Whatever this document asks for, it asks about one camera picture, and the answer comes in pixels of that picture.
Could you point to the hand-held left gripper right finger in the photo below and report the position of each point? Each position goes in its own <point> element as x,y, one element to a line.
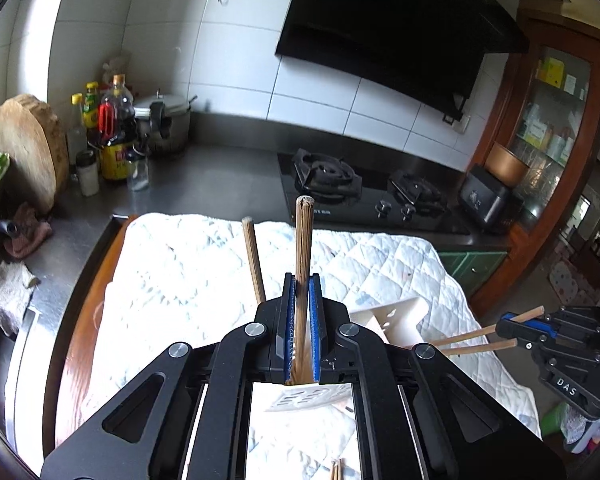
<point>316,332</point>

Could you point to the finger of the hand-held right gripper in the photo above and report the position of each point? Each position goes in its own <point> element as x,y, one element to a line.
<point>515,336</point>
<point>527,324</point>

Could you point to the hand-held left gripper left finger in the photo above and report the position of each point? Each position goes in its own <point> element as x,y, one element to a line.
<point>289,332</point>

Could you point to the wooden chopstick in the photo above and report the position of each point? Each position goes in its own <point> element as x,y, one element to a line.
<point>467,336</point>
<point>527,314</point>
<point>482,347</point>
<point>254,260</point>
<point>304,270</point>
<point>336,470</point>

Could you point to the white plastic chopstick holder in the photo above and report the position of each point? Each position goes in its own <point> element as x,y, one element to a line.
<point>395,317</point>

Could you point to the green cabinet drawer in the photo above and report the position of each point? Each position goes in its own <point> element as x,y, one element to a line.
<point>472,270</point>

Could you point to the white quilted cloth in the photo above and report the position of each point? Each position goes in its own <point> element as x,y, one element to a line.
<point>180,270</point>

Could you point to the black countertop appliance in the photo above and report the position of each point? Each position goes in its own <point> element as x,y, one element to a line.
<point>487,197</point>

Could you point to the black gas stove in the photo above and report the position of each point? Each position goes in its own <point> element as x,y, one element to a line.
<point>360,195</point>

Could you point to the copper-coloured pot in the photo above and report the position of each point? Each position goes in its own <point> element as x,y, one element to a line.
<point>505,162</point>

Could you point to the wooden glass-door cabinet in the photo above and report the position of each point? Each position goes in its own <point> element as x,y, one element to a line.
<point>555,125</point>

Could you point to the metal pressure cooker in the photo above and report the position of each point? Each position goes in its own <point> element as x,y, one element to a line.
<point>172,125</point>

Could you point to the small white spice shaker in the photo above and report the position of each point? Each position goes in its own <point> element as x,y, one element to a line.
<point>87,175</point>

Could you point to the large dark soy sauce bottle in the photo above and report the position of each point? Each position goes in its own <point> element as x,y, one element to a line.
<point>116,135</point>

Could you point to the metal sink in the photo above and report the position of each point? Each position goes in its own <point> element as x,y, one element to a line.
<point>22,385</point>

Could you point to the pink rag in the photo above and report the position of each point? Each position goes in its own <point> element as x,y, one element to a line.
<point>27,232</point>

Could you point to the grey rag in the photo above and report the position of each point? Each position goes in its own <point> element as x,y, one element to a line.
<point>7,292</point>

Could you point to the clear bottle with yellow cap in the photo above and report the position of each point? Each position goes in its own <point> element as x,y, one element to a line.
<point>76,130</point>

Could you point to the yellow-green seasoning bottle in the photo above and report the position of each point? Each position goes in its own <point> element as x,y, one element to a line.
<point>90,105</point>

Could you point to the black range hood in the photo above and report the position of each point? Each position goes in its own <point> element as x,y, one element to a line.
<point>390,25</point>

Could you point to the round wooden cutting board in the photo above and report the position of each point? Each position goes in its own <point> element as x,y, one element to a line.
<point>27,152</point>

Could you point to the wall socket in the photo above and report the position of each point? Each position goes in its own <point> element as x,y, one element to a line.
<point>455,122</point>

